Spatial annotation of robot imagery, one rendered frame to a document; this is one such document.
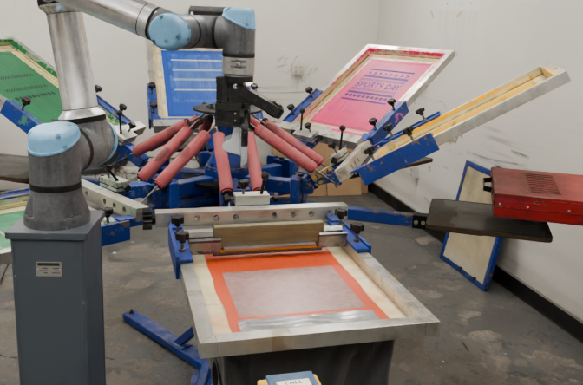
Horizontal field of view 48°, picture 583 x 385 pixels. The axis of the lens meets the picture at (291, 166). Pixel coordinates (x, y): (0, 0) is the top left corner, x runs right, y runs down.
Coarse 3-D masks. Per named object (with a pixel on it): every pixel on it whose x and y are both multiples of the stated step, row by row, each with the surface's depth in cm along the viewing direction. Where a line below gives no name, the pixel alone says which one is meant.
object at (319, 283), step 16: (272, 256) 207; (288, 256) 208; (304, 256) 208; (320, 256) 209; (288, 272) 194; (304, 272) 195; (320, 272) 195; (336, 272) 196; (304, 288) 183; (320, 288) 184; (336, 288) 184; (352, 288) 185; (304, 304) 173; (320, 304) 173; (336, 304) 174; (352, 304) 174; (368, 304) 174
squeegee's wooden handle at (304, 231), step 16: (240, 224) 204; (256, 224) 205; (272, 224) 206; (288, 224) 207; (304, 224) 208; (320, 224) 209; (224, 240) 202; (240, 240) 204; (256, 240) 205; (272, 240) 206; (288, 240) 208; (304, 240) 209
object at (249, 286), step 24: (216, 264) 198; (240, 264) 199; (264, 264) 200; (216, 288) 181; (240, 288) 182; (264, 288) 182; (288, 288) 183; (240, 312) 167; (264, 312) 168; (288, 312) 168
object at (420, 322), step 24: (192, 264) 188; (360, 264) 200; (192, 288) 172; (384, 288) 182; (192, 312) 158; (408, 312) 167; (216, 336) 147; (240, 336) 147; (264, 336) 148; (288, 336) 149; (312, 336) 150; (336, 336) 152; (360, 336) 154; (384, 336) 155; (408, 336) 157
